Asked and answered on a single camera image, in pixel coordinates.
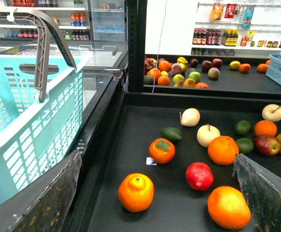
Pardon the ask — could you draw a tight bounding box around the grey basket handle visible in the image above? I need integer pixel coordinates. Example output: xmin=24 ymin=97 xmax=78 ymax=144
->
xmin=0 ymin=7 xmax=76 ymax=102

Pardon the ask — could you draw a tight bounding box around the large round orange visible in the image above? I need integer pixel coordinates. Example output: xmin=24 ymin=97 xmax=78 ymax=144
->
xmin=208 ymin=136 xmax=239 ymax=166

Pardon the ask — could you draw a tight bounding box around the glass top freezer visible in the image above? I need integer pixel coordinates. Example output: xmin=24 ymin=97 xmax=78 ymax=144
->
xmin=0 ymin=38 xmax=129 ymax=114

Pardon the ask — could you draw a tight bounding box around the pale white pear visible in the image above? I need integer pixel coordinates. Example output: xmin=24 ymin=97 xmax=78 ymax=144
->
xmin=197 ymin=124 xmax=221 ymax=148
xmin=180 ymin=108 xmax=200 ymax=127

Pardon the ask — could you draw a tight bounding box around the red yellow apple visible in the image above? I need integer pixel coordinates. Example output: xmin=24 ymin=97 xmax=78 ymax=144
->
xmin=253 ymin=135 xmax=281 ymax=157

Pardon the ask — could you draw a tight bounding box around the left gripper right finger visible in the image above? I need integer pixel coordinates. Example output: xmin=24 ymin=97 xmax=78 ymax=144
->
xmin=234 ymin=154 xmax=281 ymax=232

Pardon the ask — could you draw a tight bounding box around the pale white pear middle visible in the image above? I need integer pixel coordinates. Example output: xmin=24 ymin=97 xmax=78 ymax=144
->
xmin=197 ymin=124 xmax=221 ymax=148

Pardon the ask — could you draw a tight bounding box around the pale white pear left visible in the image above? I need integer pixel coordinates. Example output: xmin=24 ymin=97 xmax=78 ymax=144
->
xmin=180 ymin=108 xmax=200 ymax=127

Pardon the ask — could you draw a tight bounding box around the green lime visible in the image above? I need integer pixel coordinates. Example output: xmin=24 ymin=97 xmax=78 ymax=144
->
xmin=234 ymin=120 xmax=251 ymax=136
xmin=235 ymin=138 xmax=254 ymax=154

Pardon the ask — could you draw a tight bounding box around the dark green avocado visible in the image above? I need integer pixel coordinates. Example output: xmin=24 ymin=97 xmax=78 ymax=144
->
xmin=161 ymin=127 xmax=183 ymax=144

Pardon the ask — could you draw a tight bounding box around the light teal shopping basket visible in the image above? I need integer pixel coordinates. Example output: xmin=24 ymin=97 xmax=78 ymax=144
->
xmin=0 ymin=55 xmax=87 ymax=205

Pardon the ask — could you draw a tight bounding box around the bumpy orange mandarin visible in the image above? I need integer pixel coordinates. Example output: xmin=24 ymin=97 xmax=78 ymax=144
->
xmin=117 ymin=173 xmax=155 ymax=213

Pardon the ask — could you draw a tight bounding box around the green lime lower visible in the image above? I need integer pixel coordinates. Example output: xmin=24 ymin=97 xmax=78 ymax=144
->
xmin=235 ymin=138 xmax=254 ymax=154

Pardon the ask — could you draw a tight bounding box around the white blue label tag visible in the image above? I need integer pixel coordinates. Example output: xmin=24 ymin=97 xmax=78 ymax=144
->
xmin=146 ymin=157 xmax=157 ymax=166

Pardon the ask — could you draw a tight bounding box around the orange persimmon with green calyx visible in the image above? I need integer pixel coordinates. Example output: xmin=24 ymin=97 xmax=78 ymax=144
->
xmin=148 ymin=138 xmax=175 ymax=164

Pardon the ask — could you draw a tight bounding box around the green lime upper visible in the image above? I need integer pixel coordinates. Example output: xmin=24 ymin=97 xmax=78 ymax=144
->
xmin=234 ymin=120 xmax=251 ymax=136

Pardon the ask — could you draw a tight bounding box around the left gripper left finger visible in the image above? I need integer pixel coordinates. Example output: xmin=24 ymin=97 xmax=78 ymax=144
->
xmin=8 ymin=150 xmax=82 ymax=232

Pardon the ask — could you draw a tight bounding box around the red pomegranate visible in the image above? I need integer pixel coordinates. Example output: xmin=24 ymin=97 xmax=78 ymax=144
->
xmin=185 ymin=162 xmax=214 ymax=191

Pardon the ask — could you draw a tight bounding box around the large orange front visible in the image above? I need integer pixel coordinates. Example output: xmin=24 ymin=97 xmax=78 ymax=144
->
xmin=207 ymin=186 xmax=251 ymax=230

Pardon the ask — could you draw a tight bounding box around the pale pear with stem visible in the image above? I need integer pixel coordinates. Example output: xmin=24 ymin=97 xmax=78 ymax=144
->
xmin=262 ymin=104 xmax=281 ymax=122

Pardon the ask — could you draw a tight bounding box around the small orange tangerine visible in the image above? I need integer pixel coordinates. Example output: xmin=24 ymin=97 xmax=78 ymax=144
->
xmin=254 ymin=120 xmax=277 ymax=136

